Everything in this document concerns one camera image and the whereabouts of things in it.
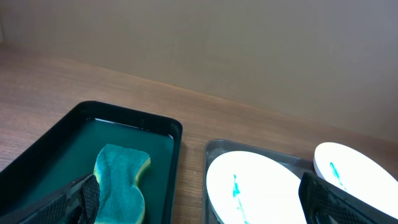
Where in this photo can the small black soap tray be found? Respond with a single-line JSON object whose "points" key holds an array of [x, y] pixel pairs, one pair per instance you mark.
{"points": [[68, 150]]}

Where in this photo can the green yellow sponge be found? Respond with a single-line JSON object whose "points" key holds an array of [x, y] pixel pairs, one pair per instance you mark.
{"points": [[118, 171]]}

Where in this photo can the white plate with green smear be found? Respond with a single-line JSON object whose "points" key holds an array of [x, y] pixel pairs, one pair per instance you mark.
{"points": [[245, 187]]}

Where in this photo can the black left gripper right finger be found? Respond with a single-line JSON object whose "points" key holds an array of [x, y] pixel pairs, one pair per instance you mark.
{"points": [[323, 203]]}

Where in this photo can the large dark serving tray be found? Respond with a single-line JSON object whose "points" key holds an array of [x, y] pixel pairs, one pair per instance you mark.
{"points": [[217, 147]]}

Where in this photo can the white plate with green streak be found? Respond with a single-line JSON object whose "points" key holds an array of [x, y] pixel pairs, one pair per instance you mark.
{"points": [[356, 174]]}

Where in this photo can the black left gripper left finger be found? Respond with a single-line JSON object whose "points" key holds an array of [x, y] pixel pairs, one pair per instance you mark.
{"points": [[76, 202]]}

